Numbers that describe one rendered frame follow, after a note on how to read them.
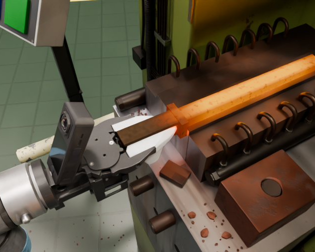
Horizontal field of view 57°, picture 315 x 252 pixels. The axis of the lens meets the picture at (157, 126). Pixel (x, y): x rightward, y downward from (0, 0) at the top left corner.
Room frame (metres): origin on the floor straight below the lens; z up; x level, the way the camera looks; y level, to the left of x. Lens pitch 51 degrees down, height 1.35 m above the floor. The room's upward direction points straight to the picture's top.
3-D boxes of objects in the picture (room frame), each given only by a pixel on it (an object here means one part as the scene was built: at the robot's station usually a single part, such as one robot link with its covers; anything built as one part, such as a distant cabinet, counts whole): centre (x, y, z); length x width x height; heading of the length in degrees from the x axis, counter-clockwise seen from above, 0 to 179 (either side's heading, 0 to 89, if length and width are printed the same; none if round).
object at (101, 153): (0.22, 0.11, 0.98); 0.12 x 0.08 x 0.09; 119
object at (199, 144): (0.42, -0.21, 0.96); 0.42 x 0.20 x 0.09; 119
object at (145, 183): (0.25, 0.03, 0.87); 0.04 x 0.03 x 0.03; 119
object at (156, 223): (0.18, -0.01, 0.87); 0.04 x 0.03 x 0.03; 119
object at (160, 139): (0.25, 0.01, 0.98); 0.09 x 0.03 x 0.06; 116
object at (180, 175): (0.25, -0.03, 0.92); 0.04 x 0.03 x 0.01; 57
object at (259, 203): (0.19, -0.16, 0.95); 0.12 x 0.09 x 0.07; 119
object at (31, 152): (0.58, 0.22, 0.62); 0.44 x 0.05 x 0.05; 119
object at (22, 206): (0.18, 0.18, 0.99); 0.08 x 0.05 x 0.08; 29
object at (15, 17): (0.61, 0.31, 1.01); 0.07 x 0.05 x 0.07; 54
